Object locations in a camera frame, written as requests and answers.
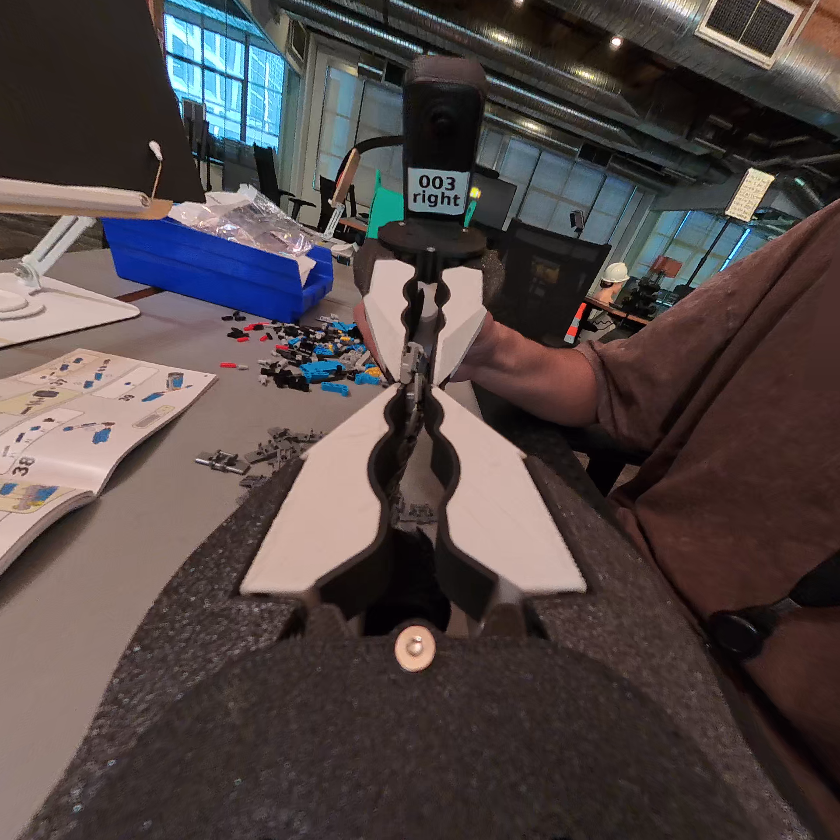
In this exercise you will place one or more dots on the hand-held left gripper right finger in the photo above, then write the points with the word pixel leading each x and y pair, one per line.
pixel 505 525

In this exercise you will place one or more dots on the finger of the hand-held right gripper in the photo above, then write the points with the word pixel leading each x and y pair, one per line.
pixel 387 308
pixel 467 308

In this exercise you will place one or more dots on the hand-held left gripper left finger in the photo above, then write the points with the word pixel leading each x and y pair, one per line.
pixel 315 525

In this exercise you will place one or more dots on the pile of grey track links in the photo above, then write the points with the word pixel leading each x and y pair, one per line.
pixel 282 446

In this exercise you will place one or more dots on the grey desk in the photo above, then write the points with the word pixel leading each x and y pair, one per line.
pixel 151 525

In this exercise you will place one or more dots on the person's right hand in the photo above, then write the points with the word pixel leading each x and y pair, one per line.
pixel 499 354

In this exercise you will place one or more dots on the pile of small coloured bricks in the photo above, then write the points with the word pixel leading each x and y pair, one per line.
pixel 315 358

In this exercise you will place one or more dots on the teal bin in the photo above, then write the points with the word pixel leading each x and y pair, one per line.
pixel 387 210

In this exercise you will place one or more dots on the orange traffic cone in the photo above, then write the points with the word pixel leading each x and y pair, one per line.
pixel 574 325

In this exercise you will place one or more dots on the wooden board stand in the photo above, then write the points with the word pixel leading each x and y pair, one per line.
pixel 344 177

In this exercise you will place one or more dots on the clear plastic bags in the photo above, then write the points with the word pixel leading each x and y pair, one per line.
pixel 243 223

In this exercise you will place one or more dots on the blue storage bin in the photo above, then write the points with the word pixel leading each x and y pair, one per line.
pixel 216 269

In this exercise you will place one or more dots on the black office chair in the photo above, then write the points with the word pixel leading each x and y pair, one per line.
pixel 269 174

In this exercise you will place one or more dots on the instruction booklet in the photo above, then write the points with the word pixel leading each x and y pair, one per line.
pixel 79 446

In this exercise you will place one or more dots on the ceiling air vent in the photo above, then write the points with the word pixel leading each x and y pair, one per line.
pixel 748 26

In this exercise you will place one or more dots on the white book stand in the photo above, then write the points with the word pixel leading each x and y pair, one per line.
pixel 59 308

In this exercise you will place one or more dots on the black partition panel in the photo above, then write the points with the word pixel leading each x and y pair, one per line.
pixel 85 85

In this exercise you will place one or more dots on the white wall poster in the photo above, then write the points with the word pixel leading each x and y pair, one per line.
pixel 749 193

